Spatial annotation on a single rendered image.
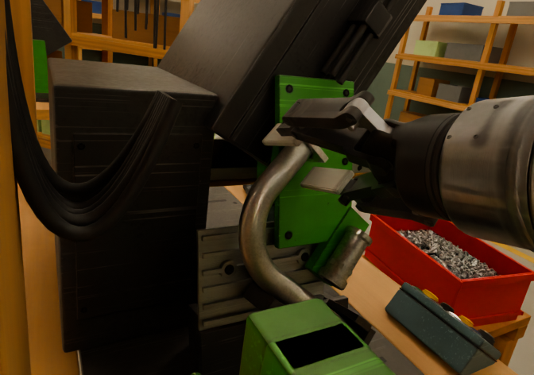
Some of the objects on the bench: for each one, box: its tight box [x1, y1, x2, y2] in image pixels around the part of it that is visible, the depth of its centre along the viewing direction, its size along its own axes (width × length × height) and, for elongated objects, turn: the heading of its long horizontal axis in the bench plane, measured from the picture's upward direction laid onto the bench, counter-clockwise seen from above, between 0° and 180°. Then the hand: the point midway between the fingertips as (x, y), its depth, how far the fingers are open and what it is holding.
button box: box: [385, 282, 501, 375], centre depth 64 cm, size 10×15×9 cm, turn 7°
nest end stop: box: [340, 315, 376, 346], centre depth 53 cm, size 4×7×6 cm, turn 7°
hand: (303, 157), depth 44 cm, fingers open, 6 cm apart
